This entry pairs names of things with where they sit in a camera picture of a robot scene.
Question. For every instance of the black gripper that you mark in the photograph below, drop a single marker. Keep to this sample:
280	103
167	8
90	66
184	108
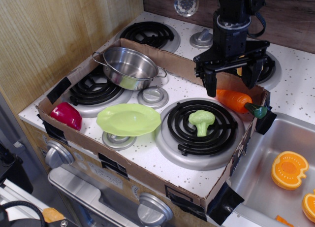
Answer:
231	50

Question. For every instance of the orange toy carrot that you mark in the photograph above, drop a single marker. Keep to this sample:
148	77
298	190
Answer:
240	102

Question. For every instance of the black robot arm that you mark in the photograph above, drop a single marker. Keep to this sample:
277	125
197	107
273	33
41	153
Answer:
251	7

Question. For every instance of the light green plastic plate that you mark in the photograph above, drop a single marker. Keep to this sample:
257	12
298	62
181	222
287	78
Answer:
128	119

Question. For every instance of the yellow toy corn cob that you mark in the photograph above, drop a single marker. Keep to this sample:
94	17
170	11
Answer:
239	71

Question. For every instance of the back right black burner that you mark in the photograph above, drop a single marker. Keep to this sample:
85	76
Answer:
270	76

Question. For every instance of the silver back stove knob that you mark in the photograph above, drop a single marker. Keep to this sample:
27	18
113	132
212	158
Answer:
202	40

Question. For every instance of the silver stove knob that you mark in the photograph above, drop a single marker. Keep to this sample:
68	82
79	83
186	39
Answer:
116	142
202	40
153	97

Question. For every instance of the green toy broccoli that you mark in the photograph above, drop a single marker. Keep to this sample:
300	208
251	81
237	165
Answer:
202	120

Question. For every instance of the brown cardboard fence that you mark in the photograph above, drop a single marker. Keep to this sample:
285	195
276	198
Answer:
196	198

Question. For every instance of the silver middle stove knob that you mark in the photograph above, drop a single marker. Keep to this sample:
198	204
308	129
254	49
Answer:
153	97

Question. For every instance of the front right black burner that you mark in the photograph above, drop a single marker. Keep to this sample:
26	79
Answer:
177	139

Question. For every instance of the hanging metal strainer ladle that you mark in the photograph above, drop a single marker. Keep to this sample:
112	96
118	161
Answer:
186	8

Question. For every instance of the stainless steel pot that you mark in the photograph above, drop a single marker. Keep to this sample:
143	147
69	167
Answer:
128	68

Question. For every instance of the large orange fruit half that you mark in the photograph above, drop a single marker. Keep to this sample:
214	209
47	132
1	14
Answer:
288	169

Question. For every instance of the silver front stove knob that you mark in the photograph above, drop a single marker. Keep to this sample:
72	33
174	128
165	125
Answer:
116	142

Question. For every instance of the stainless steel sink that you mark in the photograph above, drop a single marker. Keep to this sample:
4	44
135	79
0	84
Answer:
263	199

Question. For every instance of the small orange piece in sink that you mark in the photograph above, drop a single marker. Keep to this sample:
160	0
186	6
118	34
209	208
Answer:
283	221

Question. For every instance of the small orange fruit half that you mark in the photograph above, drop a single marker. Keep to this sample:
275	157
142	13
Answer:
308	206

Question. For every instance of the right silver oven knob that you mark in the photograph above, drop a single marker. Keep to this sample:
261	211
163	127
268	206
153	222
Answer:
152	211

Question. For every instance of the silver oven knob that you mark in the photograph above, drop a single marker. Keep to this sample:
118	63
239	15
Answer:
152	211
57	155

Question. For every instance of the red toy bell pepper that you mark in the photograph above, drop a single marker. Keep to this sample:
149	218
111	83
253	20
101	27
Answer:
67	114

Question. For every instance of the left silver oven knob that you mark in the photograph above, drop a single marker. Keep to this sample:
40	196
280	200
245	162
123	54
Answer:
57	155

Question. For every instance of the orange object bottom left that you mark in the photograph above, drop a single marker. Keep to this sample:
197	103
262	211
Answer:
52	215

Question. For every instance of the silver oven door handle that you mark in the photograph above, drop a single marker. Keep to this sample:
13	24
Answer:
96	205

